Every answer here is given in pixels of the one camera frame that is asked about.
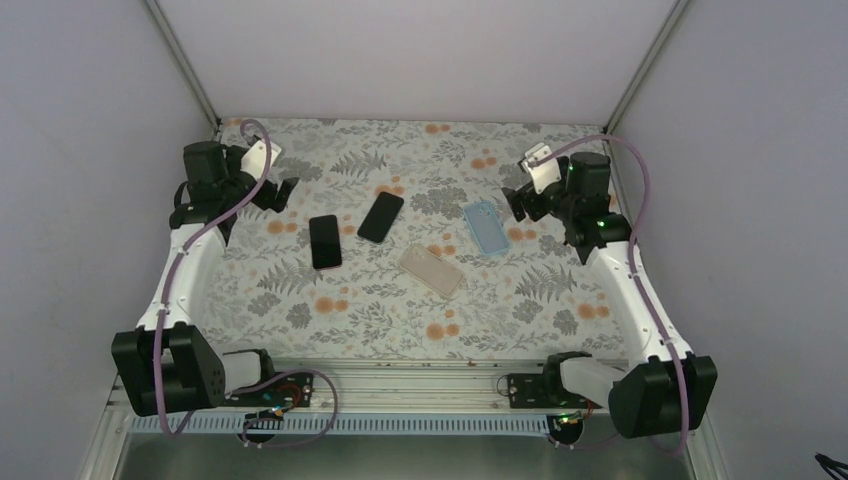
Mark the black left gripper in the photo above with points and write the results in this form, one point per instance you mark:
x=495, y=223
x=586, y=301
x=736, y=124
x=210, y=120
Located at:
x=266, y=201

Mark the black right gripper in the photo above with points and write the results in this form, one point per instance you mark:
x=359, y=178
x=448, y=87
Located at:
x=515, y=198

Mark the black bare phone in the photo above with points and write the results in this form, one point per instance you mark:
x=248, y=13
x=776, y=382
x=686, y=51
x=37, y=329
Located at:
x=325, y=244

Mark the black phone from case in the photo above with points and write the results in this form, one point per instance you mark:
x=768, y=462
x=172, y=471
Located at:
x=380, y=218

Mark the beige phone case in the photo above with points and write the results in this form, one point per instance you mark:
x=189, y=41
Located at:
x=432, y=271

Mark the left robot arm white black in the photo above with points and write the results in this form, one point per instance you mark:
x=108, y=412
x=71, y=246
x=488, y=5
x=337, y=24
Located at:
x=165, y=364

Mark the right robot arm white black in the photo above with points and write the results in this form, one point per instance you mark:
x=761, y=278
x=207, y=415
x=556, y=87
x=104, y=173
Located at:
x=604, y=243

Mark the floral patterned table mat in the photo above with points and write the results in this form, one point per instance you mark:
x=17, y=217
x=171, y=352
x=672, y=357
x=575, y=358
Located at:
x=534, y=300

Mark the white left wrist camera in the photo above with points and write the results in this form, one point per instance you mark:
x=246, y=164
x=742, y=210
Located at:
x=253, y=162

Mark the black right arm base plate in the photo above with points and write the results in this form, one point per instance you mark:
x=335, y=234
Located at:
x=531, y=391

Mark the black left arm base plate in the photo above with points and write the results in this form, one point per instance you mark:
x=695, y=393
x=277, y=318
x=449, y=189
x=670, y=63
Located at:
x=292, y=391

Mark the aluminium front rail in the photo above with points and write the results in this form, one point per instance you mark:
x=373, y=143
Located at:
x=450, y=387

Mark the white slotted cable duct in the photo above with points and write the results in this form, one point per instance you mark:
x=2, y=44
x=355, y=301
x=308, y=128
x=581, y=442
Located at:
x=306, y=424

